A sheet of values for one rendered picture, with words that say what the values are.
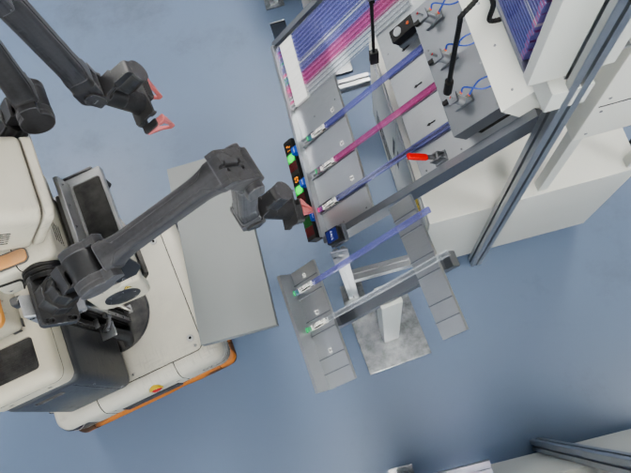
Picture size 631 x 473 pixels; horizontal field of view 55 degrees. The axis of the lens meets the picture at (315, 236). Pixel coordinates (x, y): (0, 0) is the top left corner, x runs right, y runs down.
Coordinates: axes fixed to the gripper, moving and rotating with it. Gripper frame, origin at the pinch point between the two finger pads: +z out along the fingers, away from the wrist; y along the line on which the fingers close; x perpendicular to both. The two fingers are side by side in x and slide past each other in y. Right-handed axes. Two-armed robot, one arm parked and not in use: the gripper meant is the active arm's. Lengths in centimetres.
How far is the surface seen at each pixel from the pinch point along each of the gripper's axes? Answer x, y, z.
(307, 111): -7.4, 29.8, 1.6
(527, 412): 9, -73, 89
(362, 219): -18.4, -10.4, 0.3
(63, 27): 122, 150, -17
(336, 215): -8.1, -4.8, 1.4
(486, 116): -64, -6, -4
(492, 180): -33, -3, 45
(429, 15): -61, 21, -7
